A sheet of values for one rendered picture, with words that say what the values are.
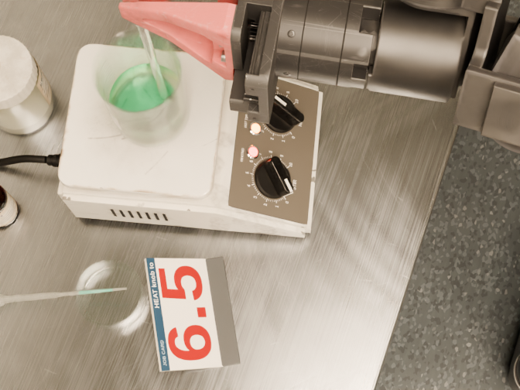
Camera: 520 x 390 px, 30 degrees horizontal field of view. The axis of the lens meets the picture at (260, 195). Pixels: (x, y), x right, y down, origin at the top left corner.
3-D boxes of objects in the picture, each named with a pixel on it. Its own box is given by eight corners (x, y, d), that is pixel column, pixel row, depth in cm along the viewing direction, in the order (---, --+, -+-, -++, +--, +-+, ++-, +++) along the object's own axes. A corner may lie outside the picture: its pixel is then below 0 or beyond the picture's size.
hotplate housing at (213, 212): (322, 97, 85) (326, 59, 77) (309, 242, 81) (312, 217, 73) (72, 76, 86) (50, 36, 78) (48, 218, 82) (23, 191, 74)
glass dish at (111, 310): (156, 313, 80) (153, 308, 77) (95, 341, 79) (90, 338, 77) (130, 254, 81) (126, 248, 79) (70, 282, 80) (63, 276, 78)
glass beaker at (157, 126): (182, 160, 74) (169, 121, 66) (102, 143, 75) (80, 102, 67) (203, 77, 76) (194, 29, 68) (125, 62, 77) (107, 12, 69)
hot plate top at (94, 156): (228, 58, 77) (228, 53, 76) (211, 202, 74) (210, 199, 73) (80, 46, 78) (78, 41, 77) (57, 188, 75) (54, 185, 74)
